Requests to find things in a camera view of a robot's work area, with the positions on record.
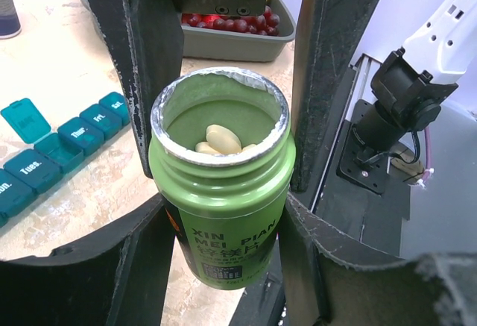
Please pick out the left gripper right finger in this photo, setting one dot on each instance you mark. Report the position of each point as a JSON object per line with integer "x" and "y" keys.
{"x": 332, "y": 279}

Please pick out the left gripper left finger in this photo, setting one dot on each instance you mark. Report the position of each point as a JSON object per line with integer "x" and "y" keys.
{"x": 116, "y": 275}

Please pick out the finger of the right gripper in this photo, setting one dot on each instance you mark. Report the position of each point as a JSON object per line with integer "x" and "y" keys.
{"x": 328, "y": 32}

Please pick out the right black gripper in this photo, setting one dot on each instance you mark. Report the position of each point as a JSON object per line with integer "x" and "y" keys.
{"x": 145, "y": 42}

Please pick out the green pill bottle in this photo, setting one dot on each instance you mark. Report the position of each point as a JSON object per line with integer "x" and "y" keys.
{"x": 225, "y": 209}

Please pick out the teal weekly pill organizer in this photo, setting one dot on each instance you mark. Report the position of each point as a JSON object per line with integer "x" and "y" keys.
{"x": 53, "y": 154}

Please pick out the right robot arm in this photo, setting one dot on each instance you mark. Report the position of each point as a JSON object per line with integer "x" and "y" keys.
{"x": 430, "y": 44}

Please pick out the dark grey fruit tray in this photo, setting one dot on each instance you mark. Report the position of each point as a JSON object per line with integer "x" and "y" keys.
{"x": 206, "y": 43}

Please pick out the dark toy grapes bunch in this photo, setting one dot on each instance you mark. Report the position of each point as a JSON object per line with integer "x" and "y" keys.
{"x": 266, "y": 24}

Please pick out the white capped dark pill bottle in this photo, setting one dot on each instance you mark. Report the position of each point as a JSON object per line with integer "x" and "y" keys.
{"x": 10, "y": 25}

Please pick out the pale yellow pill left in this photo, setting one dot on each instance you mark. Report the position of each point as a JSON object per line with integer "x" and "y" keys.
{"x": 205, "y": 148}

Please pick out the pale yellow pill upper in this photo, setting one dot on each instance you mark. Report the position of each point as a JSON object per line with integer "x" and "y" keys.
{"x": 223, "y": 140}

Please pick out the aluminium frame rail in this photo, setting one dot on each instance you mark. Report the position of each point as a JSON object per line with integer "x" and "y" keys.
{"x": 359, "y": 61}

